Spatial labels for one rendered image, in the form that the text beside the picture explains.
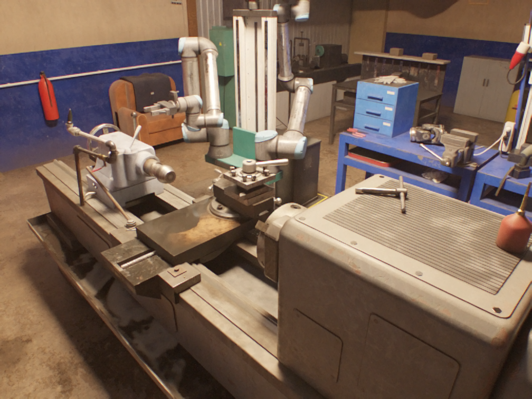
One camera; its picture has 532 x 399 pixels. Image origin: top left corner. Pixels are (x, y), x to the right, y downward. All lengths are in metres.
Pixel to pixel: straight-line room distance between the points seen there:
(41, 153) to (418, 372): 5.32
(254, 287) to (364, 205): 0.81
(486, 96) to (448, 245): 7.01
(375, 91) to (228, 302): 2.24
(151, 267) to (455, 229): 1.13
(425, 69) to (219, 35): 2.75
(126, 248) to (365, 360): 1.16
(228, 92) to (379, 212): 5.25
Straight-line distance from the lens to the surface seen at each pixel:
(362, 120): 3.39
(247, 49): 2.91
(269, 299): 1.69
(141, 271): 1.65
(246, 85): 2.95
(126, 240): 1.87
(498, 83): 7.84
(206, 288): 1.58
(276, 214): 1.29
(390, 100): 3.23
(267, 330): 1.40
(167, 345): 1.99
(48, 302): 3.12
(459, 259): 0.94
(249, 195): 1.70
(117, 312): 2.23
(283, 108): 6.22
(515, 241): 1.00
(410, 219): 1.05
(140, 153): 2.08
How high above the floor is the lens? 1.83
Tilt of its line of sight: 27 degrees down
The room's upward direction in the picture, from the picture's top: straight up
